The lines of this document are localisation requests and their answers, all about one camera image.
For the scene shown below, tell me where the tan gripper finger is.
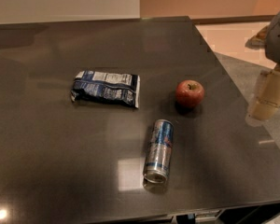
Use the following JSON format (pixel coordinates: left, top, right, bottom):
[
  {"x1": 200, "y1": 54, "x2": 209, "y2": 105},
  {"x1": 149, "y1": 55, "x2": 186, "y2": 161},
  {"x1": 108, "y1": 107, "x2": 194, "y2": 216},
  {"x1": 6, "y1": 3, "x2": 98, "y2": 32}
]
[{"x1": 249, "y1": 64, "x2": 280, "y2": 120}]

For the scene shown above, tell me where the silver blue redbull can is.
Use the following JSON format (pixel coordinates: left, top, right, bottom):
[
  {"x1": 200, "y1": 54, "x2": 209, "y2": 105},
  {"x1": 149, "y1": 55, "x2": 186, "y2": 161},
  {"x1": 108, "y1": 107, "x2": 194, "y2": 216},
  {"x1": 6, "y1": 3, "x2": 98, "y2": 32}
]
[{"x1": 143, "y1": 119, "x2": 174, "y2": 183}]

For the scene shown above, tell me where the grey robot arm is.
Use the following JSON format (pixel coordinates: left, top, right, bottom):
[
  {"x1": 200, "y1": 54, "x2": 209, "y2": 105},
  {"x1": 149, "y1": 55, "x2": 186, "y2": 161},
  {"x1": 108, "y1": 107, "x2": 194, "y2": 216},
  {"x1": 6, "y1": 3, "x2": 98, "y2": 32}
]
[{"x1": 248, "y1": 11, "x2": 280, "y2": 120}]

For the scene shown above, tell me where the red apple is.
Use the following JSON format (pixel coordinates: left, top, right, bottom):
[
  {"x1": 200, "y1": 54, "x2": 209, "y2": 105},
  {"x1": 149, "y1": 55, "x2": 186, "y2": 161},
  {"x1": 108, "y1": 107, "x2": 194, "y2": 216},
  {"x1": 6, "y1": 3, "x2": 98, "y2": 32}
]
[{"x1": 175, "y1": 80, "x2": 204, "y2": 108}]

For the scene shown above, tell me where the blue white chip bag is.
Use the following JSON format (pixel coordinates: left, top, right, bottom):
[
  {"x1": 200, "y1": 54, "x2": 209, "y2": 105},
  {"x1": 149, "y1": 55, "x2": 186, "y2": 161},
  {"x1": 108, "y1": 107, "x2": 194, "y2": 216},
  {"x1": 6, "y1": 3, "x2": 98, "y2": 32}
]
[{"x1": 70, "y1": 70, "x2": 140, "y2": 108}]

